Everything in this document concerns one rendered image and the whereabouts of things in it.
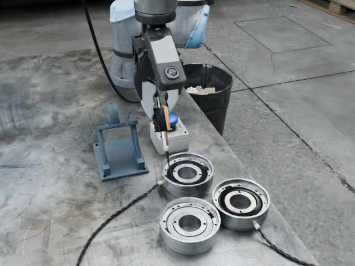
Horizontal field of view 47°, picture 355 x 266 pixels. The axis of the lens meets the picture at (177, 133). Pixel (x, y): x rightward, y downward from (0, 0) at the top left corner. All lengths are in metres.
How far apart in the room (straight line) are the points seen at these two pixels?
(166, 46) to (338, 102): 2.27
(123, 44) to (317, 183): 1.35
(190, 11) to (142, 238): 0.60
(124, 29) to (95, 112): 0.23
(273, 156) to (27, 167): 1.58
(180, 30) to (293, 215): 1.14
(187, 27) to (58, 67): 0.45
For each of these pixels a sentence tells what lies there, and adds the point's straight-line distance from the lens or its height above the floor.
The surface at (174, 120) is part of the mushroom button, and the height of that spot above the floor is 0.87.
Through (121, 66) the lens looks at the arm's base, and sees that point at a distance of 1.17.
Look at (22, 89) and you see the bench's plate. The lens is 1.23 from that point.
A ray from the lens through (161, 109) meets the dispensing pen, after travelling 0.79.
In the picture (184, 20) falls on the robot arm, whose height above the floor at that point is 1.00.
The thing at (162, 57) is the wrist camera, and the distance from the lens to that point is 0.70.
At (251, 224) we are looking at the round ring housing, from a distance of 0.75.
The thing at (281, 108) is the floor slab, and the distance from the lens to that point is 2.70.
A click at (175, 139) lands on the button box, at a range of 0.90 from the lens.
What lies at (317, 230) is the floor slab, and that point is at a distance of 1.93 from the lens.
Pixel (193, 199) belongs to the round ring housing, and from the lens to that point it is 0.76.
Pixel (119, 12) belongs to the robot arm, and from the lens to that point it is 1.12.
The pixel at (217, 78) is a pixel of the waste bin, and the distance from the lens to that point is 2.18.
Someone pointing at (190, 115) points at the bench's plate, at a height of 0.80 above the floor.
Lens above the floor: 1.36
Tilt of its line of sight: 35 degrees down
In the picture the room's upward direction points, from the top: 1 degrees clockwise
